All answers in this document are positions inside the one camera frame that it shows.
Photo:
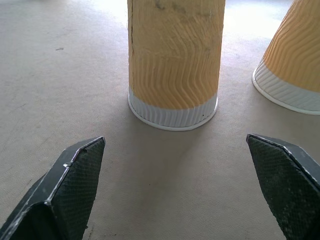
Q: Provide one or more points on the orange ripple paper cup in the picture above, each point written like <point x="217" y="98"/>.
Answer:
<point x="292" y="67"/>
<point x="175" y="62"/>

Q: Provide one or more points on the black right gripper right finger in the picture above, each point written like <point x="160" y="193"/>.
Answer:
<point x="285" y="182"/>

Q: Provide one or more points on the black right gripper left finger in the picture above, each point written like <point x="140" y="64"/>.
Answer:
<point x="67" y="190"/>

